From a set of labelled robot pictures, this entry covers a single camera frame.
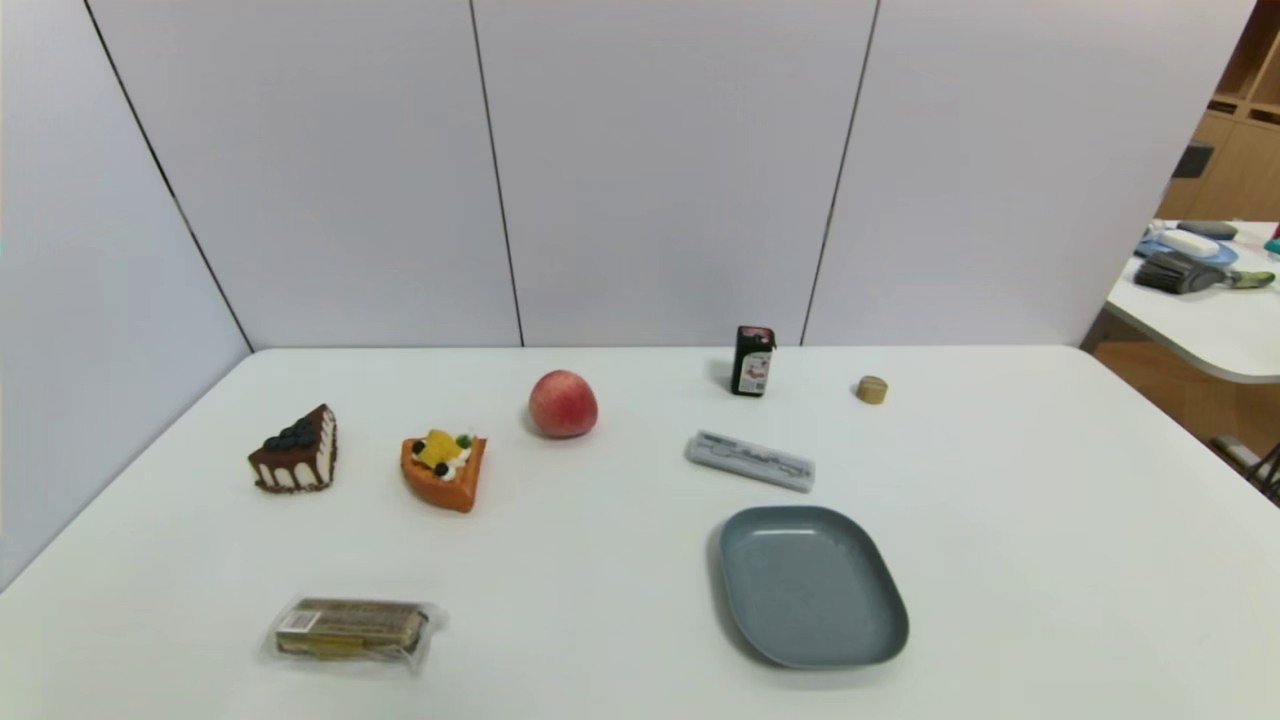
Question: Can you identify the red peach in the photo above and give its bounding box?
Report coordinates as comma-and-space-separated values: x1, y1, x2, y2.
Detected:
528, 369, 600, 440

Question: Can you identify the orange cake slice with fruit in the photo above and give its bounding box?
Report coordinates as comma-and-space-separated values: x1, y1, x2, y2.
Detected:
400, 429, 489, 515

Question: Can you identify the clear wrapped brown snack pack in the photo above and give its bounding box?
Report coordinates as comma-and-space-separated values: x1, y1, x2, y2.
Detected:
264, 596, 449, 675

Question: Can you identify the white oblong object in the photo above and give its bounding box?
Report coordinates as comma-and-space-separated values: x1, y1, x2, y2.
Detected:
1160, 229, 1223, 259

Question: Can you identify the small dark drink carton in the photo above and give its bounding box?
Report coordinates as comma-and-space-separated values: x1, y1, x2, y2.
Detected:
730, 325, 777, 398

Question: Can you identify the blue plate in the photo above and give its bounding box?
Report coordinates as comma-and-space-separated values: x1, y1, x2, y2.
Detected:
1136, 232, 1241, 269

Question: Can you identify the chocolate cake slice with blueberries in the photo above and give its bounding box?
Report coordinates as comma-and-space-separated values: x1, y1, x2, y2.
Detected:
248, 403, 339, 494

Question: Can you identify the dark chair frame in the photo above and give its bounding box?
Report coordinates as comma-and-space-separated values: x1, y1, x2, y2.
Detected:
1208, 434, 1280, 506

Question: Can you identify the long grey white packet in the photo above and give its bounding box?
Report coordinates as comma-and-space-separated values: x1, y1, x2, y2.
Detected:
685, 430, 817, 494

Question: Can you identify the grey blue oval dish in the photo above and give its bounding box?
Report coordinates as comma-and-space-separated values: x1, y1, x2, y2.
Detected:
717, 505, 911, 670

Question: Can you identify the black brush head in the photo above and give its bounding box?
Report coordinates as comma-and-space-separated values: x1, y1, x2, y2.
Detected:
1134, 250, 1229, 296

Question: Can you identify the white background table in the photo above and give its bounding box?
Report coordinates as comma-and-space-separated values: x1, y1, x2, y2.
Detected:
1104, 220, 1280, 385

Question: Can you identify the wooden shelf cabinet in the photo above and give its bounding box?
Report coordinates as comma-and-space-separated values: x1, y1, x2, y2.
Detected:
1157, 0, 1280, 223

